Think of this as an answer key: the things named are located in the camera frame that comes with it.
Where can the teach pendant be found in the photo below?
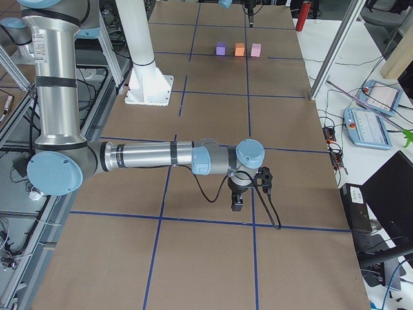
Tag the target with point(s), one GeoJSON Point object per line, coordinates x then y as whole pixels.
{"type": "Point", "coordinates": [380, 96]}
{"type": "Point", "coordinates": [365, 129]}

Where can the upper teach pendant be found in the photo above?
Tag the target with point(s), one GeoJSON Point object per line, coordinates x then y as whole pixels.
{"type": "Point", "coordinates": [380, 96]}

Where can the orange foam cube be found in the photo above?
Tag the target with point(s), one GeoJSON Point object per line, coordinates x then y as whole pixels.
{"type": "Point", "coordinates": [239, 50]}

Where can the black box with label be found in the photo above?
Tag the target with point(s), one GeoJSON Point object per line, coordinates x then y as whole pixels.
{"type": "Point", "coordinates": [355, 208]}

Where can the aluminium frame post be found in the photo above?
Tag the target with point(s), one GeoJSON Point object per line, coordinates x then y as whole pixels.
{"type": "Point", "coordinates": [349, 19]}

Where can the orange usb hub upper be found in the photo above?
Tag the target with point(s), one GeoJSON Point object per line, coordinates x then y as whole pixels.
{"type": "Point", "coordinates": [329, 134]}

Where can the orange usb hub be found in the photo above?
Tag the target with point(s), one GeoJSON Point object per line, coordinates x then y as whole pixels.
{"type": "Point", "coordinates": [329, 134]}
{"type": "Point", "coordinates": [336, 157]}

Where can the brown paper table cover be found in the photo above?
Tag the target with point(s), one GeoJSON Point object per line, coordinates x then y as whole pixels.
{"type": "Point", "coordinates": [160, 239]}

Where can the black monitor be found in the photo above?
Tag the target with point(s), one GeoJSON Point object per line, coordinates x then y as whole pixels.
{"type": "Point", "coordinates": [388, 193]}

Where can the purple foam cube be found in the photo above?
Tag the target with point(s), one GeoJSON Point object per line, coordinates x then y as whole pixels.
{"type": "Point", "coordinates": [221, 49]}

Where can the red cylinder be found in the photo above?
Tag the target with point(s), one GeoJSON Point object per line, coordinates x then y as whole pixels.
{"type": "Point", "coordinates": [303, 14]}

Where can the pink foam cube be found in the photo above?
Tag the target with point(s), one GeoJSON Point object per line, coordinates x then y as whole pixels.
{"type": "Point", "coordinates": [255, 50]}

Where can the wooden board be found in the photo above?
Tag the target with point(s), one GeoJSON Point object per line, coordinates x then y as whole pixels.
{"type": "Point", "coordinates": [400, 58]}

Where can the lower teach pendant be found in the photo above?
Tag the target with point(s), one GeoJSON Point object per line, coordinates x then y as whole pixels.
{"type": "Point", "coordinates": [365, 129]}

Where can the orange usb hub lower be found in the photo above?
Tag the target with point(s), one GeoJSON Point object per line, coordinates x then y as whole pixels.
{"type": "Point", "coordinates": [336, 157]}

